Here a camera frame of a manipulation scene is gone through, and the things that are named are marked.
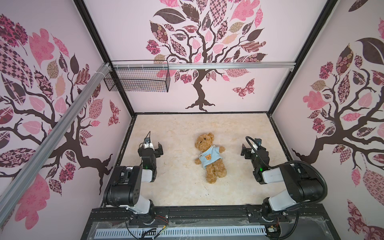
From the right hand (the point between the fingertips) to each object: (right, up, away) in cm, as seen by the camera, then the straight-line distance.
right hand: (252, 143), depth 92 cm
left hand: (-63, -1, +1) cm, 64 cm away
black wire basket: (-84, +50, +30) cm, 102 cm away
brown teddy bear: (-24, -13, -11) cm, 30 cm away
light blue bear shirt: (-27, -7, -5) cm, 29 cm away
